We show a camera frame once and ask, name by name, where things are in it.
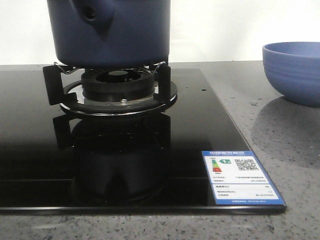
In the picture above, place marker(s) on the blue ceramic bowl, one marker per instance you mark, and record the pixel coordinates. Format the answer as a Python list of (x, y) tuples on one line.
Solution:
[(293, 69)]

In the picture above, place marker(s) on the blue cooking pot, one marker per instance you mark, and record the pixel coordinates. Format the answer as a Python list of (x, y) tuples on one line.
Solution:
[(110, 33)]

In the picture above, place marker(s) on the black right pan support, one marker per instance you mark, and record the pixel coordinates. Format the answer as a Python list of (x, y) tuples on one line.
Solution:
[(72, 100)]

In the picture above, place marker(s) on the right gas burner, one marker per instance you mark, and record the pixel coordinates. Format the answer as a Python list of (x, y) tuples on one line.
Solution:
[(115, 85)]

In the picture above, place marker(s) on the blue energy label sticker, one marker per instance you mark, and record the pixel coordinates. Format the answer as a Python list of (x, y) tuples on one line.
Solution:
[(238, 178)]

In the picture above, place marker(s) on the black glass gas stove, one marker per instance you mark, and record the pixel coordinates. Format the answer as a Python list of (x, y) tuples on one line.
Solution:
[(51, 163)]

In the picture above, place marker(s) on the wire pot trivet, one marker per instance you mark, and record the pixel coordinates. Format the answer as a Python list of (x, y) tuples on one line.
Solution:
[(67, 70)]

